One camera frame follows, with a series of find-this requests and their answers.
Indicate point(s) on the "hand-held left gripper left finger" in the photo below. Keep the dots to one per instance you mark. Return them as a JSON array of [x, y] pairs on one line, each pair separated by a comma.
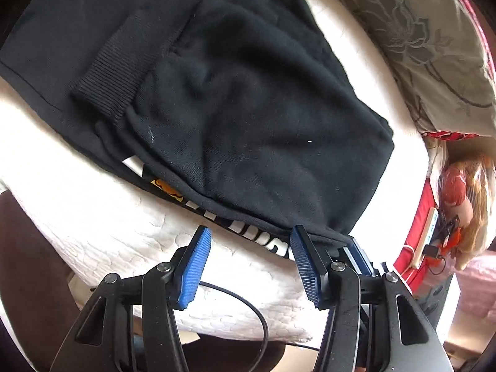
[[193, 267]]

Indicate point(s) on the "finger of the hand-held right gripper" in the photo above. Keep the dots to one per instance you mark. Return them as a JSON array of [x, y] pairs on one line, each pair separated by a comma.
[[362, 257]]

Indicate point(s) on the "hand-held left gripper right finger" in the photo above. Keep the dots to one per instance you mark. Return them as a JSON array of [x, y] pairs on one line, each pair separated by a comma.
[[306, 267]]

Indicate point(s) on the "black sweatshirt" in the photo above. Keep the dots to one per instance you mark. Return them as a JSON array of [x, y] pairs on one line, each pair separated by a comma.
[[232, 104]]

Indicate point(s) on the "white power strip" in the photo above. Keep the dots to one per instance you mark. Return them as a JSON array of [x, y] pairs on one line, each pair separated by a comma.
[[424, 236]]

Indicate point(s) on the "plain red cloth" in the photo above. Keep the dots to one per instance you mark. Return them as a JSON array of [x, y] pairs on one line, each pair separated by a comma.
[[414, 217]]

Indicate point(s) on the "white quilted mattress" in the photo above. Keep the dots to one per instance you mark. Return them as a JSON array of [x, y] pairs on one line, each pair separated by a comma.
[[97, 221]]

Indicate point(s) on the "plush doll in plastic bag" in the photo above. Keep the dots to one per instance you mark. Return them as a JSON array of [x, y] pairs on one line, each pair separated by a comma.
[[453, 190]]

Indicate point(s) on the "pink cloth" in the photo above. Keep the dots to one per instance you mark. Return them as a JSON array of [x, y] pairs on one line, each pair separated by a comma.
[[478, 279]]

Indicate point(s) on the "brown cloth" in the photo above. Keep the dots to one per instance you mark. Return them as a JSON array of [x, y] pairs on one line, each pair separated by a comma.
[[31, 259]]

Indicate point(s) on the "grey floral pillow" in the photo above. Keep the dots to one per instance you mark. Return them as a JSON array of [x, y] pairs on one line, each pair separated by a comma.
[[426, 46]]

